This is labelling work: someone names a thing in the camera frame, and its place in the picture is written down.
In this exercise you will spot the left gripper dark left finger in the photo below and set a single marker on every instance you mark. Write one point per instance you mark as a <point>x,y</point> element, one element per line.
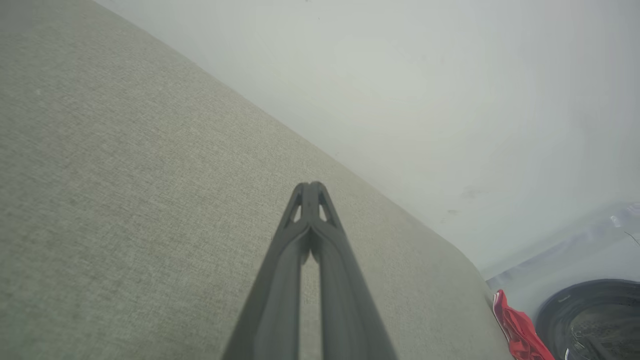
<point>277,300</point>

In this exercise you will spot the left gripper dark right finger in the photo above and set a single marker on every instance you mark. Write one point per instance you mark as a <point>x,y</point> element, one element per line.
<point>345,300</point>

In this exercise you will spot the grey metal pipe frame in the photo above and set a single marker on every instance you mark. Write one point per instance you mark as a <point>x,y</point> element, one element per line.
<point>575,245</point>

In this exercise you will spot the red and white shirt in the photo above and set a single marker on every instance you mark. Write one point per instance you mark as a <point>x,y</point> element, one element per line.
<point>520,335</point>

